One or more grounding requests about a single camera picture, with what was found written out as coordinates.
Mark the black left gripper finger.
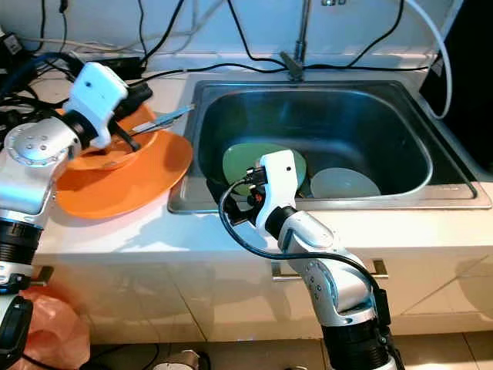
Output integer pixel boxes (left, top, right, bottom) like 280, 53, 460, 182
109, 117, 144, 152
123, 80, 153, 116

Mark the orange plastic plate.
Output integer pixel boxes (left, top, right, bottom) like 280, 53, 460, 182
55, 104, 193, 219

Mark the white kitchen cabinet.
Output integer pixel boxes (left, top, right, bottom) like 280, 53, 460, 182
39, 254, 493, 340

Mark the green plate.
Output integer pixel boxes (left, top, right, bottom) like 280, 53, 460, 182
222, 143, 307, 187

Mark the stainless steel sink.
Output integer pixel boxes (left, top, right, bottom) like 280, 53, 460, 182
168, 71, 493, 214

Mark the black charger with white label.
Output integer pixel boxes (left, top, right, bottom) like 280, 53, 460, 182
0, 31, 33, 76

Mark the metal faucet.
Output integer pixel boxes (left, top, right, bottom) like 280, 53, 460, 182
281, 0, 313, 82

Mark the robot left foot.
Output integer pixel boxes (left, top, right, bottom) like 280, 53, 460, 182
153, 351, 201, 370

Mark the black panel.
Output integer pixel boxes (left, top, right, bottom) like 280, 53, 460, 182
420, 0, 493, 151

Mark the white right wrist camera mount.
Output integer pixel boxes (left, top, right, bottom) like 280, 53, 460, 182
256, 149, 300, 230

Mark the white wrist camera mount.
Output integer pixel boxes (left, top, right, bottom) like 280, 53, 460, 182
65, 62, 130, 149
256, 149, 300, 230

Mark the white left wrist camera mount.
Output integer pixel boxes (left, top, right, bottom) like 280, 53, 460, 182
65, 62, 130, 149

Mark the white hose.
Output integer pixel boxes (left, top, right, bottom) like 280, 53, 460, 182
404, 0, 454, 120

